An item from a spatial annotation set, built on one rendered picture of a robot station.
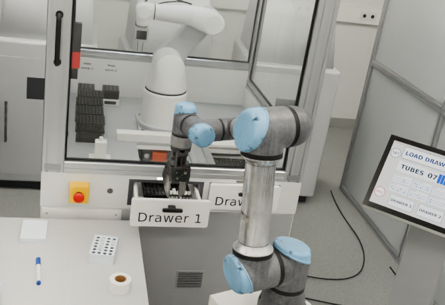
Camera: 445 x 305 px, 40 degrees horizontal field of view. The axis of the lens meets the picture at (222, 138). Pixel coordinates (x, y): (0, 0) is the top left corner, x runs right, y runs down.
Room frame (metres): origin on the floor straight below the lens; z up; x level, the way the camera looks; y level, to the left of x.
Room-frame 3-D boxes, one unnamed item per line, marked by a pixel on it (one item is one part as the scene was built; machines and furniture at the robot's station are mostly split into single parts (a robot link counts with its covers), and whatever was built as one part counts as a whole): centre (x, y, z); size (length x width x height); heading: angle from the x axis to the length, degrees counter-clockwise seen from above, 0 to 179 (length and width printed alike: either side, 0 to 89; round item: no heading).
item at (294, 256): (1.57, -0.25, 1.00); 0.13 x 0.12 x 0.14; 123
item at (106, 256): (1.82, 0.35, 0.78); 0.12 x 0.08 x 0.04; 4
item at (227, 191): (2.20, -0.12, 0.87); 0.29 x 0.02 x 0.11; 105
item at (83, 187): (2.02, 0.50, 0.88); 0.07 x 0.05 x 0.07; 105
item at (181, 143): (1.94, 0.13, 1.18); 0.08 x 0.08 x 0.05
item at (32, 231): (1.89, 0.62, 0.77); 0.13 x 0.09 x 0.02; 15
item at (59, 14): (2.00, 0.60, 1.45); 0.05 x 0.03 x 0.19; 15
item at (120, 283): (1.64, 0.25, 0.78); 0.07 x 0.07 x 0.04
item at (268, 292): (1.57, -0.26, 0.88); 0.15 x 0.15 x 0.10
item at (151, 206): (1.98, 0.15, 0.87); 0.29 x 0.02 x 0.11; 105
